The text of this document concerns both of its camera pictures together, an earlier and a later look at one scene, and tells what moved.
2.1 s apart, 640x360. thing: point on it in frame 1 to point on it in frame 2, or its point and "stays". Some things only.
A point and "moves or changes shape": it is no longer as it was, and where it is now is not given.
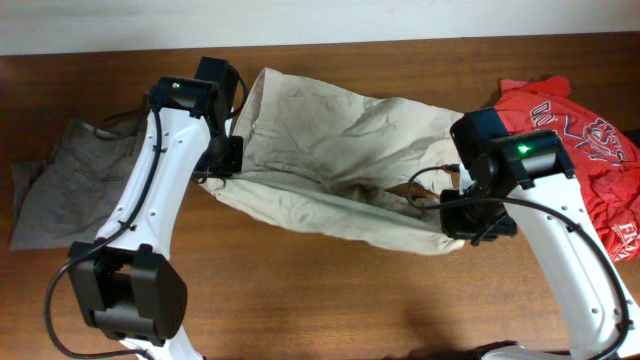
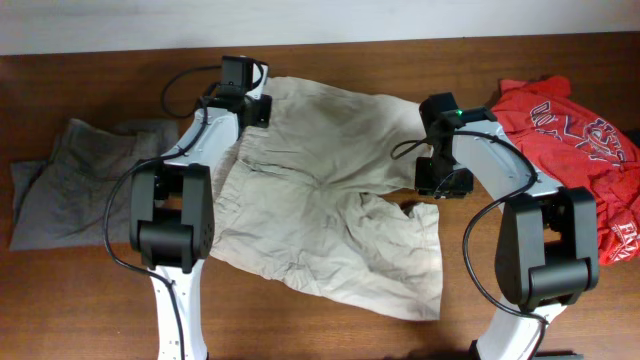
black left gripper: x=233 y=163 to x=258 y=116
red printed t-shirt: x=605 y=159 stays
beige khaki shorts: x=359 y=168 moves or changes shape
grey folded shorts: x=63 y=201 stays
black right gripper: x=456 y=226 to x=426 y=185
